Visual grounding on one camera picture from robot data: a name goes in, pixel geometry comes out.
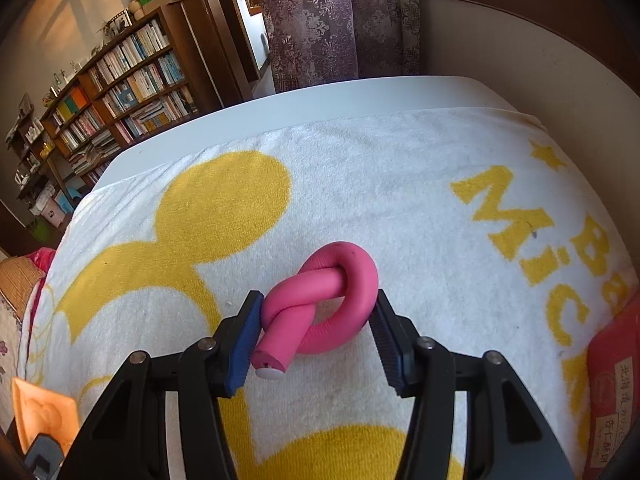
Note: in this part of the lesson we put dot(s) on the patterned quilt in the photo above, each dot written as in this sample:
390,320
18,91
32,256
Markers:
15,310

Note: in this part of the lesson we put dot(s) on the white yellow printed towel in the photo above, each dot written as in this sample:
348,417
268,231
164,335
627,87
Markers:
400,200

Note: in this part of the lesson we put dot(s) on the cream round ornament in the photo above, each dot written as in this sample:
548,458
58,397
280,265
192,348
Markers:
138,10

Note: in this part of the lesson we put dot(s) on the photo frame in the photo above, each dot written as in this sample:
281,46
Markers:
120,21

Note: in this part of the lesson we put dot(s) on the purple patterned curtain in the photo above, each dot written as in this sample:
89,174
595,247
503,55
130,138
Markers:
310,20

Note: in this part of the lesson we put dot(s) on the red cloth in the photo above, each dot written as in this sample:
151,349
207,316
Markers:
44,260

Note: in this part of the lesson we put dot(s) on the orange ribbed cube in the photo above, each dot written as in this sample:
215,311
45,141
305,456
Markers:
45,410

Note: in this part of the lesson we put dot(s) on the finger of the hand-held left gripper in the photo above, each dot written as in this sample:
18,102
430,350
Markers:
45,457

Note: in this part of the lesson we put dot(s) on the rows of books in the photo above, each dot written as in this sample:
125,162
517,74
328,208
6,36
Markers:
135,85

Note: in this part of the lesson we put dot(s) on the tan cardboard box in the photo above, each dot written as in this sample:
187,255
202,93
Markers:
164,4

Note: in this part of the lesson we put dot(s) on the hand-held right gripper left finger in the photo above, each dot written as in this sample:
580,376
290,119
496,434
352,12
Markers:
240,355

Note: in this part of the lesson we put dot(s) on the blue storage box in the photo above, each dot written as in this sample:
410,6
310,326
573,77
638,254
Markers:
67,202

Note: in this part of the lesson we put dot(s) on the red tin container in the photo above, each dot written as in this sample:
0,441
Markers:
615,385

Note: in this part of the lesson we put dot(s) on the wooden bookshelf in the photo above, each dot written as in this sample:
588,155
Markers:
182,45

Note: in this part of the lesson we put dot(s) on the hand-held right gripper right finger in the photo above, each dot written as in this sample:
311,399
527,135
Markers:
387,355

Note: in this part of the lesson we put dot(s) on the pink knotted foam curler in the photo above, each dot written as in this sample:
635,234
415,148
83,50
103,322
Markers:
290,305

